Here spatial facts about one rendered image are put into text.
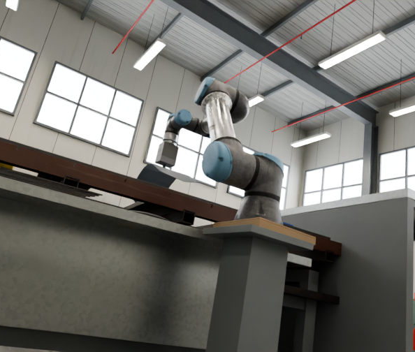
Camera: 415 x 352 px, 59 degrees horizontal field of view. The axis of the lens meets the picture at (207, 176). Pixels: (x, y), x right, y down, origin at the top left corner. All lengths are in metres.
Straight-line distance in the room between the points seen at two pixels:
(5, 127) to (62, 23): 3.30
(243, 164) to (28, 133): 9.17
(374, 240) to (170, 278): 0.92
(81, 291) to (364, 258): 1.19
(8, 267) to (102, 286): 0.28
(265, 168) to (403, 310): 0.83
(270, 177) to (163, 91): 10.65
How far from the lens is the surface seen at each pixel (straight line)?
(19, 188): 1.11
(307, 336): 1.83
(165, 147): 1.84
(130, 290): 1.31
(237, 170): 1.10
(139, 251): 1.31
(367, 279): 1.79
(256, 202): 1.12
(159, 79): 11.79
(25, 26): 11.16
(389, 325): 1.71
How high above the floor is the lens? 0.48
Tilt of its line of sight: 18 degrees up
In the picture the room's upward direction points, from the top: 11 degrees clockwise
